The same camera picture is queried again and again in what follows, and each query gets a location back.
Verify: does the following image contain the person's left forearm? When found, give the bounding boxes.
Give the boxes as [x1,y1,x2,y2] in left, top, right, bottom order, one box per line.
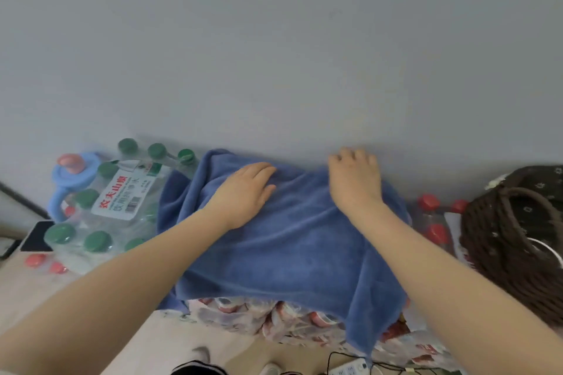
[0,207,229,375]

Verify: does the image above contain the brown wicker basket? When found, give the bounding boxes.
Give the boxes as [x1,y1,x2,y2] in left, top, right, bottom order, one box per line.
[459,164,563,327]

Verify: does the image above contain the stack of bottled water packs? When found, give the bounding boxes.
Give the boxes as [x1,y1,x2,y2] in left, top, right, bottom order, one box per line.
[24,138,469,375]

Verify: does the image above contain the clear jug with blue lid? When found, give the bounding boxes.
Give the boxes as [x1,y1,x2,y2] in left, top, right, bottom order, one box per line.
[47,152,104,224]

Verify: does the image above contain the white power strip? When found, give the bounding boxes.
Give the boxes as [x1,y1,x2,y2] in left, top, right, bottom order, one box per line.
[328,359,371,375]

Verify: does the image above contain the person's right hand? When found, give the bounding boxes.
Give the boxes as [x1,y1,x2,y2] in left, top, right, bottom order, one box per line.
[327,147,384,220]

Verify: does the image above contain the black power cable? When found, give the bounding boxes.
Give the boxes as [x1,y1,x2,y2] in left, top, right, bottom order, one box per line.
[325,350,440,375]

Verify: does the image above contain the blue towel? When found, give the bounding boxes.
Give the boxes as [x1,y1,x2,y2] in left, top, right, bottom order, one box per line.
[156,149,412,356]

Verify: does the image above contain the black smartphone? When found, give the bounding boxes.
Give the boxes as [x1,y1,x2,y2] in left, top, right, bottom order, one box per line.
[19,220,56,253]

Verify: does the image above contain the black striped shorts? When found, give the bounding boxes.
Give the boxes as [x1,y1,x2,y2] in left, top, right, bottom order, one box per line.
[170,360,228,375]

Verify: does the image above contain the white zip tie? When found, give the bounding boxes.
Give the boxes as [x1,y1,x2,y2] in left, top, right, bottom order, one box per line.
[525,237,563,268]

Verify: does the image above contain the person's left hand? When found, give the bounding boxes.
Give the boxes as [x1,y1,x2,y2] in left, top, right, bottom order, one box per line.
[204,162,278,230]

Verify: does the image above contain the person's right forearm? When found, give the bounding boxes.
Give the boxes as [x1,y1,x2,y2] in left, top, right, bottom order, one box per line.
[351,201,563,375]

